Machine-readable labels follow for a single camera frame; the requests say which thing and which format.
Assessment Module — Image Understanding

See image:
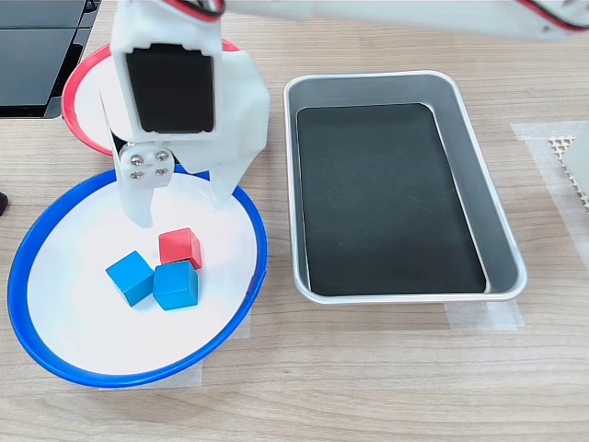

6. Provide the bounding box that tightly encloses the blue wooden cube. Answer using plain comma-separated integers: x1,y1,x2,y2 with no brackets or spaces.
152,260,200,312
104,250,156,307

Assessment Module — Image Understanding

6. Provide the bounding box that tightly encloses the clear tape strip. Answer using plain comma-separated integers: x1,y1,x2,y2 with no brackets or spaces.
444,301,526,331
98,356,204,390
227,303,253,341

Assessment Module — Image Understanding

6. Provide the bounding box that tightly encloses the pale perforated base plate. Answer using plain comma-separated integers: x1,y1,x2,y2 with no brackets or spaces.
549,133,589,216

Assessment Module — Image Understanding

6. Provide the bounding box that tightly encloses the black tray mat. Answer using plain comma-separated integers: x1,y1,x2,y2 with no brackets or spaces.
295,102,488,297

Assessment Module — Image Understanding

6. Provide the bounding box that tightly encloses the red black servo cable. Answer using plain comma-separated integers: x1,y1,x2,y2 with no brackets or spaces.
514,0,589,32
158,0,226,20

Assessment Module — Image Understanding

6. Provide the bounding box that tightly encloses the blue-rimmed white plate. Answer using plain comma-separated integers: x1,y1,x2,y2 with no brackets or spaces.
6,168,269,389

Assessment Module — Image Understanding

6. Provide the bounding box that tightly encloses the steel tray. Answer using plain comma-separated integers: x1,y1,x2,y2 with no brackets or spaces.
282,69,529,306

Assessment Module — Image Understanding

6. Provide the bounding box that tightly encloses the red-rimmed white plate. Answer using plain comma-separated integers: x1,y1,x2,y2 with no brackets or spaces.
61,39,244,157

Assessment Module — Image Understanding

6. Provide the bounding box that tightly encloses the black flat device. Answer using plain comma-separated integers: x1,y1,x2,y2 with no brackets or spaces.
0,0,103,120

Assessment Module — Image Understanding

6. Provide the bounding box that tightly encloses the red wooden cube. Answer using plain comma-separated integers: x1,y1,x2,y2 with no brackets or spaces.
157,227,203,271

